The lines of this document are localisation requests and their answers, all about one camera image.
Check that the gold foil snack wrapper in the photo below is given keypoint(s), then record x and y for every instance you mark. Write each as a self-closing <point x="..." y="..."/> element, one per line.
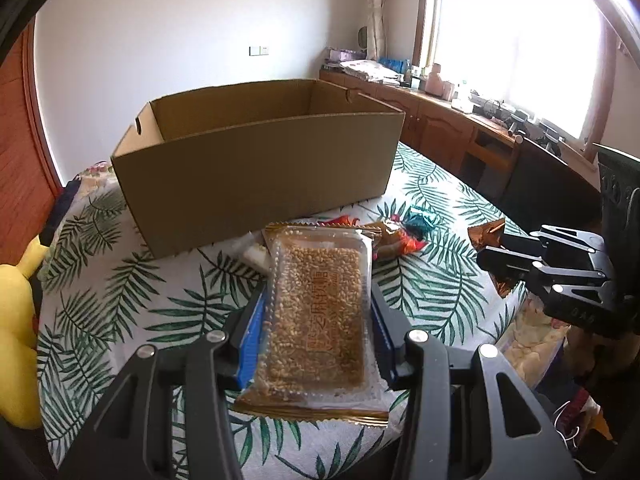
<point x="487" y="235"/>

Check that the clear sesame bar packet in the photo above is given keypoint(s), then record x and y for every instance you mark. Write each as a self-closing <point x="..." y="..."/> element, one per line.
<point x="315" y="320"/>

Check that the brown wooden wardrobe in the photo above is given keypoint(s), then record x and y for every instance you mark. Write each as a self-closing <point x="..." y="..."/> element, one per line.
<point x="25" y="135"/>

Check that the leaf print bedsheet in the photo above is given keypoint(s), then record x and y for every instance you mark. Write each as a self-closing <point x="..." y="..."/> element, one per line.
<point x="150" y="310"/>

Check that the red white sneaker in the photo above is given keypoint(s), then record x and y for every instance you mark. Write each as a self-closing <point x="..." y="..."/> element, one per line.
<point x="575" y="420"/>

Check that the silver orange snack packet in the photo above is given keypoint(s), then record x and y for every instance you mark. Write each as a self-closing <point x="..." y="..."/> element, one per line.
<point x="256" y="257"/>

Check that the brown cardboard box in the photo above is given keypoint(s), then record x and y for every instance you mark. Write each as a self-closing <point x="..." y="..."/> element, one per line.
<point x="250" y="175"/>

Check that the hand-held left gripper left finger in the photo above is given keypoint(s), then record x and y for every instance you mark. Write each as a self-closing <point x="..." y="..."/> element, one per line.
<point x="250" y="330"/>

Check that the red snack packet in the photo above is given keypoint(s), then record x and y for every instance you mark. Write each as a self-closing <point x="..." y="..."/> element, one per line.
<point x="345" y="221"/>

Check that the pink bottle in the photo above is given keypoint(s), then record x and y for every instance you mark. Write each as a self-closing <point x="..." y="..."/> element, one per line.
<point x="435" y="80"/>

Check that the small round mirror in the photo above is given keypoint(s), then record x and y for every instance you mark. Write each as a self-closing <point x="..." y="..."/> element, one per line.
<point x="362" y="38"/>

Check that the brown wooden sideboard cabinet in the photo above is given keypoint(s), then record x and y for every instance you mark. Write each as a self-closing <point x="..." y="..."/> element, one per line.
<point x="440" y="130"/>

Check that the yellow plush toy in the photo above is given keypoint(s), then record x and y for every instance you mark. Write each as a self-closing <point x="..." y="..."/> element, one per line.
<point x="15" y="340"/>

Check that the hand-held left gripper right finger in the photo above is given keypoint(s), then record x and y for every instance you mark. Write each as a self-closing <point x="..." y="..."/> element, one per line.
<point x="385" y="330"/>

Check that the wooden framed window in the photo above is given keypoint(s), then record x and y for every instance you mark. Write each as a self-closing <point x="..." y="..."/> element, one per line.
<point x="515" y="45"/>

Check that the teal candy wrapper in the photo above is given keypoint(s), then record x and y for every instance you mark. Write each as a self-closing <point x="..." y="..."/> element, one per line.
<point x="422" y="217"/>

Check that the brown snack packet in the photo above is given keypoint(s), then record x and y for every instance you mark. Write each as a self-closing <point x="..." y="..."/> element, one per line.
<point x="392" y="242"/>

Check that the stack of white papers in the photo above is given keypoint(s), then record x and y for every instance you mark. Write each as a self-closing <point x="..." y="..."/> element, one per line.
<point x="367" y="70"/>

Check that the black chair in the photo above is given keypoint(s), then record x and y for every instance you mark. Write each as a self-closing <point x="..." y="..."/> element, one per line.
<point x="550" y="185"/>

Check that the white wall switch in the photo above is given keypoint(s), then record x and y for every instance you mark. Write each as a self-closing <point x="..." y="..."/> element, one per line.
<point x="258" y="50"/>

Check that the patterned beige curtain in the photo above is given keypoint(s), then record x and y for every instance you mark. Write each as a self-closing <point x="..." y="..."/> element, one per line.
<point x="372" y="5"/>

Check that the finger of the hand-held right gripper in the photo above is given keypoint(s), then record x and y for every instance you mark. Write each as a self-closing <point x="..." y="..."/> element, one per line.
<point x="505" y="267"/>
<point x="520" y="245"/>

